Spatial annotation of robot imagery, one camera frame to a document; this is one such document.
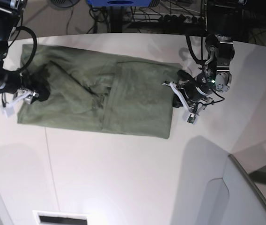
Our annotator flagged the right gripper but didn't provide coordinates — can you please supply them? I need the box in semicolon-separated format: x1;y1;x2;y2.
0;72;51;102

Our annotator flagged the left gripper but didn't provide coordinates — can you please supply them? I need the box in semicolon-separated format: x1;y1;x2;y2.
172;70;212;108

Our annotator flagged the green t-shirt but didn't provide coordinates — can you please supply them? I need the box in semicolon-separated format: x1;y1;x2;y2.
17;45;178;139

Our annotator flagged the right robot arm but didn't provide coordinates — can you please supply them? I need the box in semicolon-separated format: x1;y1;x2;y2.
0;0;50;102

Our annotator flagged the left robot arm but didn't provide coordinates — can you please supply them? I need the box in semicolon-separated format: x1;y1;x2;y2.
177;0;246;111

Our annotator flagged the black power strip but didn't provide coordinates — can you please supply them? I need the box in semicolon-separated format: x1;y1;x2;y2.
158;14;205;24

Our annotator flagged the black floor fan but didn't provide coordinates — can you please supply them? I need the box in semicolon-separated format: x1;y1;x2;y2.
50;0;79;8

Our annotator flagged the blue bin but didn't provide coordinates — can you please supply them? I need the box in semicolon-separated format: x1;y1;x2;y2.
87;0;152;7

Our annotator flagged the white label with black bar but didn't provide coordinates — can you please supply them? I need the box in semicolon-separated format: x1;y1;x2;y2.
33;210;90;225

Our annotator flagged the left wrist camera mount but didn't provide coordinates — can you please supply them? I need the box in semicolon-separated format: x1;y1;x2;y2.
162;81;224;124

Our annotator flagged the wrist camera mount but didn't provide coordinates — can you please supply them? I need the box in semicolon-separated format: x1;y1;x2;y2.
0;88;39;118
162;81;224;124

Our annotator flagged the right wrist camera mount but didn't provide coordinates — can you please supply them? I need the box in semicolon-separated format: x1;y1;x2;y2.
0;88;39;118

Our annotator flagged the grey metal table-side rail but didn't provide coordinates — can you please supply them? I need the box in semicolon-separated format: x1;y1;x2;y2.
229;154;266;211

